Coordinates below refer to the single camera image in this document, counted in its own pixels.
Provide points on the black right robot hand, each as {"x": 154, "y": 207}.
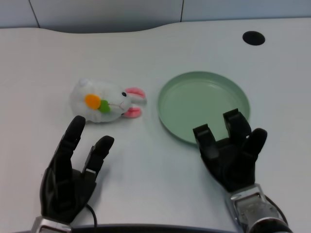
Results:
{"x": 233, "y": 167}

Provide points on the black robot torso edge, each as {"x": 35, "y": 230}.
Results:
{"x": 155, "y": 229}

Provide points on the white rabbit plush doll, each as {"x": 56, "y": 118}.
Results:
{"x": 107, "y": 102}

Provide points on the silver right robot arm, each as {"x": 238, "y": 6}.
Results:
{"x": 257, "y": 211}

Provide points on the green round plate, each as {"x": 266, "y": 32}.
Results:
{"x": 201, "y": 106}

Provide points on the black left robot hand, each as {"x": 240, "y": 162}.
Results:
{"x": 60, "y": 179}

